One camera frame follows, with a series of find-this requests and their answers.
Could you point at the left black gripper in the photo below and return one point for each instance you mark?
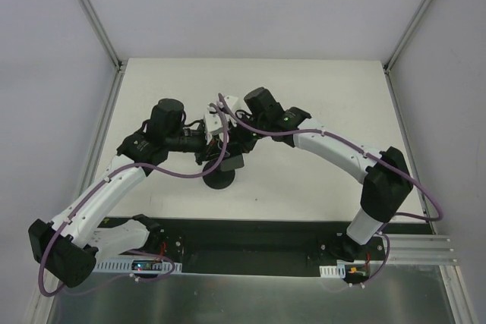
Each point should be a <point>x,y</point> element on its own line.
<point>201,146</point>

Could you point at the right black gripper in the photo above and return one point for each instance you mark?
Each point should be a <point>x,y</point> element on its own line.
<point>240,140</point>

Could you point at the black smartphone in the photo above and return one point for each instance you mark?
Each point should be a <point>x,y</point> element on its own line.
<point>232,163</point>

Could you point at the black phone stand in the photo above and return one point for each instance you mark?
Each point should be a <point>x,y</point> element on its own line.
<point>221,177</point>

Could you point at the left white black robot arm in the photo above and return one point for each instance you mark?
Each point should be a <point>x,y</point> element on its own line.
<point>71,244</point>

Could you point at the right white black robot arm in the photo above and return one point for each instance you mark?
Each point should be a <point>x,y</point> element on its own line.
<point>384,175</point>

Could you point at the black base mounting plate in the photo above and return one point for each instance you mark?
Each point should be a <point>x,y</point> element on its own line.
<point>233,247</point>

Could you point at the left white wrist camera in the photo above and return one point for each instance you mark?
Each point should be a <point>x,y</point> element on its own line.
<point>213,125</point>

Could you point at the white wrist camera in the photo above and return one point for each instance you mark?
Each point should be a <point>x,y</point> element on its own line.
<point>229,104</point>
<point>213,125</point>

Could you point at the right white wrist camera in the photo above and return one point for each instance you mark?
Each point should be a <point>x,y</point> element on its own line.
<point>229,104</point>

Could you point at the left white cable duct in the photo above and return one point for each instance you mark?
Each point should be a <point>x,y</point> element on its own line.
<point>137,266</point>

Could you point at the white cable duct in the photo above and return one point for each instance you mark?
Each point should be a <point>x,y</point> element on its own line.
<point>137,266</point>
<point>343,270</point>

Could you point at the right white cable duct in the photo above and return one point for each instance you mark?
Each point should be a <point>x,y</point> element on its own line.
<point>343,270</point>

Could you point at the aluminium extrusion rail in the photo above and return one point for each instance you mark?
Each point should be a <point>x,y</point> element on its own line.
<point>422,250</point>

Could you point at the left aluminium frame post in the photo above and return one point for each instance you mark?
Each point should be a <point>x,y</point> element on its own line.
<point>100,32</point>

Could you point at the aluminium frame post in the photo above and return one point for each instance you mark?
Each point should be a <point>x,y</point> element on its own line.
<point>100,32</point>
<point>407,34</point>

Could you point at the right aluminium frame post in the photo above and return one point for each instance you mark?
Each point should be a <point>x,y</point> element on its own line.
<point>407,34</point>

